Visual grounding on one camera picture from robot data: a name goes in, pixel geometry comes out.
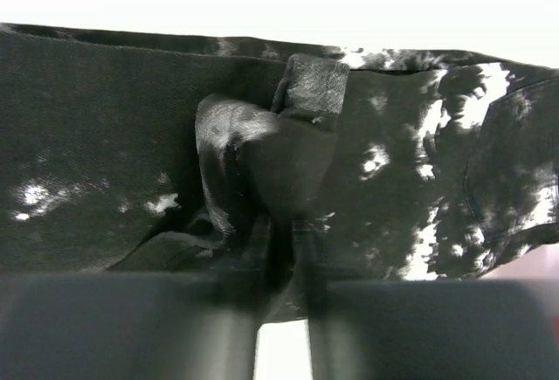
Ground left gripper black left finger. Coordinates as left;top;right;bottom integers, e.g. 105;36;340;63
0;218;272;380

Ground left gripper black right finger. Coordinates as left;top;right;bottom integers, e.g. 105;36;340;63
292;223;558;380

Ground black white splattered trousers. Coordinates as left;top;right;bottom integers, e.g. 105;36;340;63
0;22;559;324

